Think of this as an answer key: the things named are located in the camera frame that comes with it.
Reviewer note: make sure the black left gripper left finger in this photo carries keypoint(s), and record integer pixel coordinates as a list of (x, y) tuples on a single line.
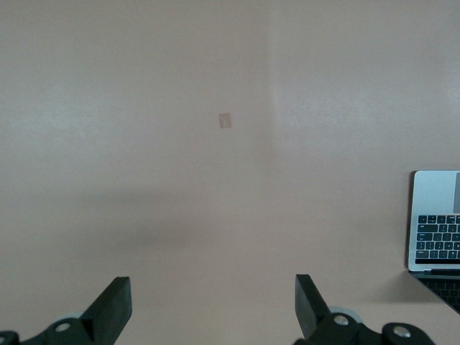
[(108, 312)]

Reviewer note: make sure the silver laptop with black keyboard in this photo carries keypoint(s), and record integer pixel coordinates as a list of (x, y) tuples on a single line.
[(431, 194)]

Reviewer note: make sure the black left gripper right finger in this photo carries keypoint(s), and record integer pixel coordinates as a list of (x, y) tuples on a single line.
[(309, 305)]

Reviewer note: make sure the small brown tape patch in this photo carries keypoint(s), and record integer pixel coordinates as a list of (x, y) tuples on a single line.
[(225, 120)]

